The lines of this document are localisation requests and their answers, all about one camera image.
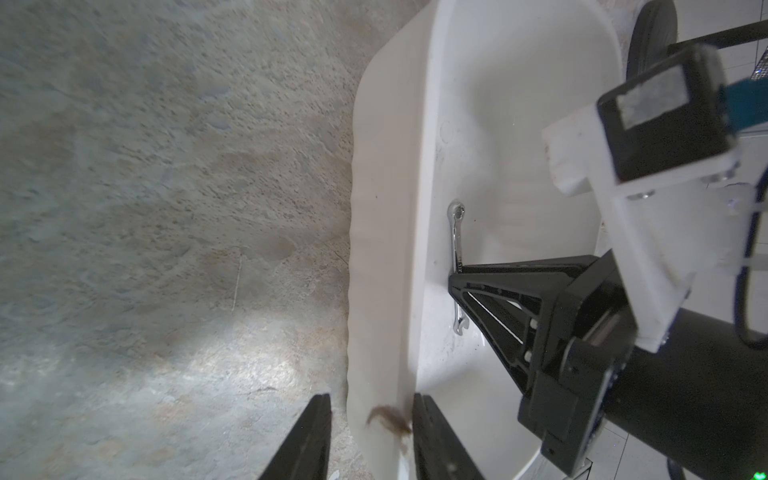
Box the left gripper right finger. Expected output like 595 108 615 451
412 393 483 480

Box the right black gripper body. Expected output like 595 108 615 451
518 251 637 476

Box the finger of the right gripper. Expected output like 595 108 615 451
448 255 597 393

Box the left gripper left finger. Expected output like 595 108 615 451
259 394 332 480

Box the white plastic storage box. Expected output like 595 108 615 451
347 1 623 479

